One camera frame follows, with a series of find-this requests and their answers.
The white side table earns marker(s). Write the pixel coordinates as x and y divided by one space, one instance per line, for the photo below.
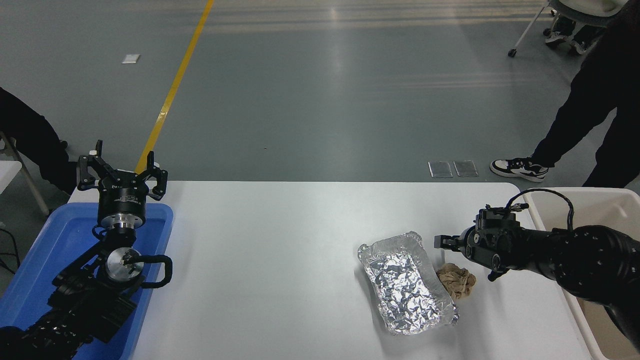
7 175

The blue plastic tray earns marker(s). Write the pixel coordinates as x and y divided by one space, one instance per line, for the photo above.
60 240

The white wheeled chair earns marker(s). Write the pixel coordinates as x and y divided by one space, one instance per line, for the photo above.
585 9

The clear floor plate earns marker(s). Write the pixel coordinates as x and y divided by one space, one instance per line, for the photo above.
466 168
440 169

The person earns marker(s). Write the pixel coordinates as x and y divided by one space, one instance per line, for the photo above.
25 135
556 37
600 85

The white paper scrap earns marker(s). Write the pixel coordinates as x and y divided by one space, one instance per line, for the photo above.
131 58

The crumpled tan paper ball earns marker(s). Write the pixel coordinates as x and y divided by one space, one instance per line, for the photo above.
457 282

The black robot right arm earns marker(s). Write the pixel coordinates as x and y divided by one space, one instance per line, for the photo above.
590 260

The silver foil tray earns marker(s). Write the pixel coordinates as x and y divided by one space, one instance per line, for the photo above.
405 285

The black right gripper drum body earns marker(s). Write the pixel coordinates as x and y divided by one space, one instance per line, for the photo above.
468 244

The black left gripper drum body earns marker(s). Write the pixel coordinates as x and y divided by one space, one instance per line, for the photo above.
122 197

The large pale bin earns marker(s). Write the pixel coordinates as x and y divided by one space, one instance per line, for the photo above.
600 207

